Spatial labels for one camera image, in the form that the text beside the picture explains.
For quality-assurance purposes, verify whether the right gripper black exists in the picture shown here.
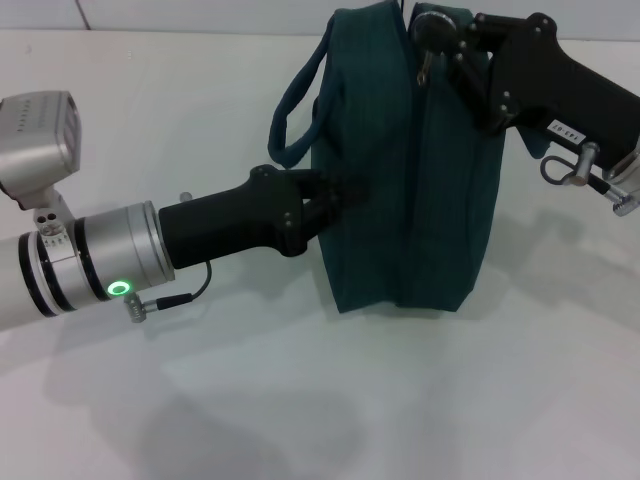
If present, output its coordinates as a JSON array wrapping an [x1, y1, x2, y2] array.
[[410, 11, 640, 170]]

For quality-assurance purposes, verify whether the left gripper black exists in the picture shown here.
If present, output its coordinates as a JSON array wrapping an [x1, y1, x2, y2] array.
[[158, 166, 374, 274]]

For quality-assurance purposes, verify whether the dark teal fabric lunch bag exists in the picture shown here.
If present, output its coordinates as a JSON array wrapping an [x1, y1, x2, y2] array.
[[268, 5, 552, 314]]

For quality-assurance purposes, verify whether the right gripper cable with plug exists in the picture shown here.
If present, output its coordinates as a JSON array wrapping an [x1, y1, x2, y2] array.
[[538, 141, 640, 218]]

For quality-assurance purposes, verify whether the gripper cable with plug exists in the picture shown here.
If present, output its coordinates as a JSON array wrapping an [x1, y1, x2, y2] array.
[[538, 141, 640, 218], [124, 259, 215, 325]]

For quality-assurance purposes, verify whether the left gripper cable with plug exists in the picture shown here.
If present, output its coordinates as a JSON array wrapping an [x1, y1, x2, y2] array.
[[124, 259, 215, 325]]

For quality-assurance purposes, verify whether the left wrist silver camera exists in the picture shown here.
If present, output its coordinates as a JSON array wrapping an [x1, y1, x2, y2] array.
[[0, 90, 84, 212]]

